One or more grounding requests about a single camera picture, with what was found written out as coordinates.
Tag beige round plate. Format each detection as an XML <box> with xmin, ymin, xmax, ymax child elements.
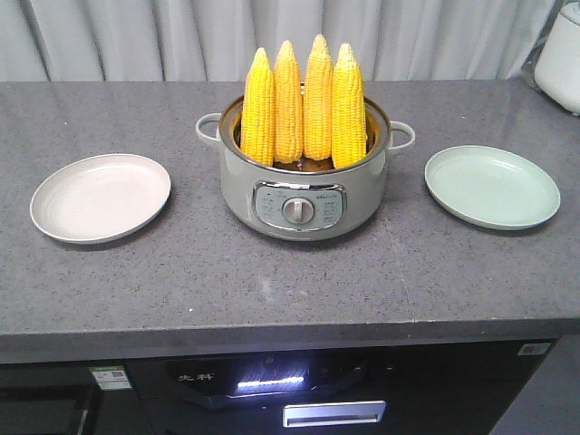
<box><xmin>29</xmin><ymin>153</ymin><xmax>171</xmax><ymax>245</ymax></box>

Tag black built-in dishwasher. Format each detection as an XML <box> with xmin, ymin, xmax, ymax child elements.
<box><xmin>1</xmin><ymin>361</ymin><xmax>153</xmax><ymax>434</ymax></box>

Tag pale green electric cooking pot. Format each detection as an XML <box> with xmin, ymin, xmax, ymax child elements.
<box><xmin>196</xmin><ymin>99</ymin><xmax>416</xmax><ymax>241</ymax></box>

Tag yellow corn cob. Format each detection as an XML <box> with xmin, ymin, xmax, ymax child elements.
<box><xmin>332</xmin><ymin>43</ymin><xmax>367</xmax><ymax>169</ymax></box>
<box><xmin>274</xmin><ymin>40</ymin><xmax>304</xmax><ymax>163</ymax></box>
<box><xmin>240</xmin><ymin>47</ymin><xmax>276</xmax><ymax>166</ymax></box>
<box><xmin>303</xmin><ymin>34</ymin><xmax>333</xmax><ymax>160</ymax></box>

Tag black drawer disinfection cabinet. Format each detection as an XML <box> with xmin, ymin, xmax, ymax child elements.
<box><xmin>126</xmin><ymin>338</ymin><xmax>555</xmax><ymax>434</ymax></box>

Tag light green round plate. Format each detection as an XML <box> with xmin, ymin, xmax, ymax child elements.
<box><xmin>424</xmin><ymin>145</ymin><xmax>561</xmax><ymax>230</ymax></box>

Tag grey right cabinet door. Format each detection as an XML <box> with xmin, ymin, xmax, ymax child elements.
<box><xmin>492</xmin><ymin>335</ymin><xmax>579</xmax><ymax>434</ymax></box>

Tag white pleated curtain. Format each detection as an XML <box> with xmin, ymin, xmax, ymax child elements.
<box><xmin>1</xmin><ymin>1</ymin><xmax>562</xmax><ymax>82</ymax></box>

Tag white rice cooker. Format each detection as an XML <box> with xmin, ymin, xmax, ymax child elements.
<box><xmin>534</xmin><ymin>1</ymin><xmax>580</xmax><ymax>116</ymax></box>

